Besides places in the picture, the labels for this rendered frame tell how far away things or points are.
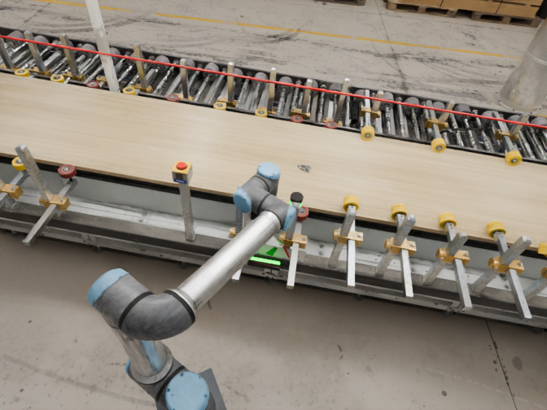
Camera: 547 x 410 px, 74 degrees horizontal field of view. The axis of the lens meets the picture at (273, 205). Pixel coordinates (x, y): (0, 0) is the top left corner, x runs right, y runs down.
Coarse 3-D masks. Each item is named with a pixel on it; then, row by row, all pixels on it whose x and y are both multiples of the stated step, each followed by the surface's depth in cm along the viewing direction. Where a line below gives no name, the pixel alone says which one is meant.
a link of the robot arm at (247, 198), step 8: (256, 176) 136; (248, 184) 132; (256, 184) 133; (264, 184) 134; (240, 192) 129; (248, 192) 130; (256, 192) 130; (264, 192) 131; (240, 200) 130; (248, 200) 128; (256, 200) 129; (240, 208) 133; (248, 208) 130; (256, 208) 129
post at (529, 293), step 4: (536, 280) 178; (540, 280) 176; (544, 280) 174; (532, 284) 181; (536, 284) 178; (540, 284) 175; (544, 284) 174; (528, 288) 183; (532, 288) 180; (536, 288) 178; (540, 288) 177; (544, 288) 177; (524, 292) 185; (528, 292) 182; (532, 292) 181; (536, 292) 180; (528, 296) 184; (532, 296) 183
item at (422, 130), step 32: (0, 32) 299; (32, 32) 296; (64, 64) 292; (224, 64) 291; (160, 96) 254; (192, 96) 279; (320, 96) 296; (416, 96) 286; (352, 128) 250; (384, 128) 275; (448, 128) 283; (544, 160) 246
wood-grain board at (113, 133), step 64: (0, 128) 208; (64, 128) 213; (128, 128) 218; (192, 128) 224; (256, 128) 230; (320, 128) 236; (320, 192) 198; (384, 192) 203; (448, 192) 207; (512, 192) 213
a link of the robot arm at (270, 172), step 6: (258, 168) 137; (264, 168) 137; (270, 168) 138; (276, 168) 138; (258, 174) 137; (264, 174) 135; (270, 174) 135; (276, 174) 136; (270, 180) 136; (276, 180) 138; (270, 186) 137; (276, 186) 141; (270, 192) 142; (276, 192) 144
